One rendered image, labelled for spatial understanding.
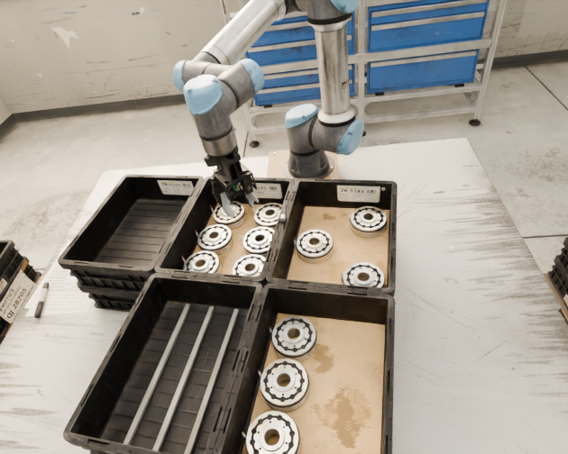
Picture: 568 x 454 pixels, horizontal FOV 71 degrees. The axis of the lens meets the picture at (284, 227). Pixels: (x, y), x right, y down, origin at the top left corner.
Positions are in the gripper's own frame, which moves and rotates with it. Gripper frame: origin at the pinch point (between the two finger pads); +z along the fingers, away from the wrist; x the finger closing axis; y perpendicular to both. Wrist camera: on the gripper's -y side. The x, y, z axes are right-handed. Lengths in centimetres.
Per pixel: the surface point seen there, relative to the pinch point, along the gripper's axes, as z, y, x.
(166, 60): 62, -289, 66
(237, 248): 17.0, -4.0, -3.5
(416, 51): 50, -102, 176
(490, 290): 32, 45, 47
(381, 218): 15.9, 16.4, 34.2
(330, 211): 18.5, 1.5, 26.9
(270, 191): 12.2, -13.3, 15.1
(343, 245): 18.2, 15.4, 20.8
